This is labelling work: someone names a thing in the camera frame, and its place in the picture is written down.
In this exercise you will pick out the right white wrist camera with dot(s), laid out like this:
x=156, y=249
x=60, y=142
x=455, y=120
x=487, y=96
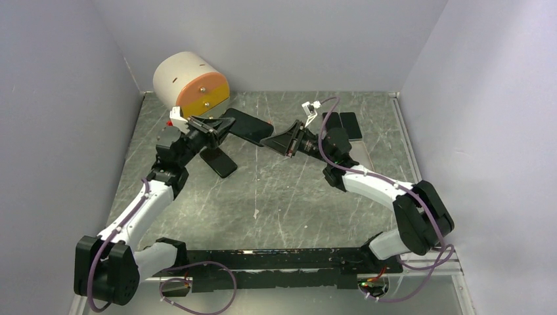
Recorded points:
x=310, y=109

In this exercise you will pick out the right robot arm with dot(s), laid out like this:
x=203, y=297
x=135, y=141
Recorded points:
x=421, y=217

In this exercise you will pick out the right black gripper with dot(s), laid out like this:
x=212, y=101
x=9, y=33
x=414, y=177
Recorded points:
x=284, y=142

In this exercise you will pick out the beige phone case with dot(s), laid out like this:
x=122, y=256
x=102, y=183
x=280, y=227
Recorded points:
x=360, y=154

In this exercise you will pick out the phone with purple frame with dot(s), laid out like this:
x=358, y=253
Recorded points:
x=334, y=121

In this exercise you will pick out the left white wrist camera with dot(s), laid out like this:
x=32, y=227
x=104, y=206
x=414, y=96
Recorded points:
x=177, y=120

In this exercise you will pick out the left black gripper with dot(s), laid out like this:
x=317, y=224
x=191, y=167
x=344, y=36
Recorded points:
x=212, y=126

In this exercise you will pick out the round white drawer cabinet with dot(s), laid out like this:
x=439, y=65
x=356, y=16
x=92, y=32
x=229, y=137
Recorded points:
x=186, y=81

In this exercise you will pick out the black phone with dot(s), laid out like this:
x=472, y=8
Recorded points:
x=248, y=127
x=219, y=162

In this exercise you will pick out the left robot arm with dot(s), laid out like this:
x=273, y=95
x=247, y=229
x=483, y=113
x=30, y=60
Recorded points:
x=108, y=267

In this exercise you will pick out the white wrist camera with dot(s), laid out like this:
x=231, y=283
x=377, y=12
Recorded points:
x=177, y=120
x=310, y=109

